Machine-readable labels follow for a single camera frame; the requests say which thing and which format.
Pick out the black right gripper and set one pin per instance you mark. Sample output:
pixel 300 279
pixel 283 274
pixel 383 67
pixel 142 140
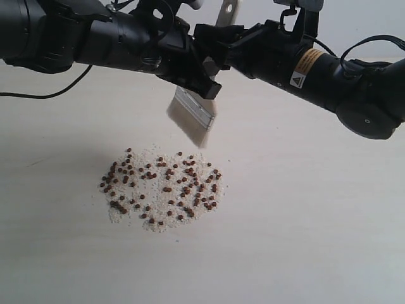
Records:
pixel 265 51

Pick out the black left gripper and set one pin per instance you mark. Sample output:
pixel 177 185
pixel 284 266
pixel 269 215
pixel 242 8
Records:
pixel 170 54

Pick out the white wooden brush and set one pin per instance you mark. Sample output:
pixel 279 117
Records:
pixel 193 114

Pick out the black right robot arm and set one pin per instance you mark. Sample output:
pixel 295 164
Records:
pixel 367 98

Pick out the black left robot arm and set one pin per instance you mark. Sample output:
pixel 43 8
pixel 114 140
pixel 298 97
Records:
pixel 50 36

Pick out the pile of grains and pellets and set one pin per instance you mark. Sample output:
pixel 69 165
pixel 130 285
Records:
pixel 158 191

